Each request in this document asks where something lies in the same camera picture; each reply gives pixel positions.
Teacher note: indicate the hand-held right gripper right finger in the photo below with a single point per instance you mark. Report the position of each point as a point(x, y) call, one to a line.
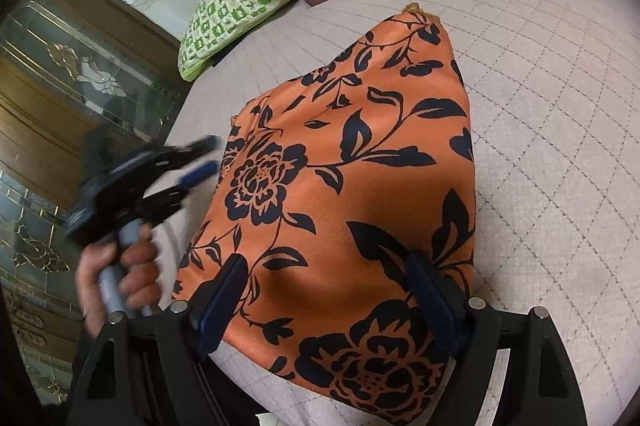
point(440, 306)

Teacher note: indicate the orange floral cloth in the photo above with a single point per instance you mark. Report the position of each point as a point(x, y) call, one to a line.
point(350, 181)

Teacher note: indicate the person's left hand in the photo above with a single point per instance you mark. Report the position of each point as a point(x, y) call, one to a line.
point(135, 273)

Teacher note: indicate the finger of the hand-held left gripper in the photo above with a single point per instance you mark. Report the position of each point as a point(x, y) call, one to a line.
point(190, 178)
point(187, 148)

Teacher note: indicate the wooden glass cabinet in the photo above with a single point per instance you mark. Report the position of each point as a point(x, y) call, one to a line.
point(75, 80)

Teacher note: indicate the green patterned cushion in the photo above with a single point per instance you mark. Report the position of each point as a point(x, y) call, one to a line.
point(230, 0)

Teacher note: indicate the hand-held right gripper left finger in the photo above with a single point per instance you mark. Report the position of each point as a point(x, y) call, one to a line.
point(220, 306)

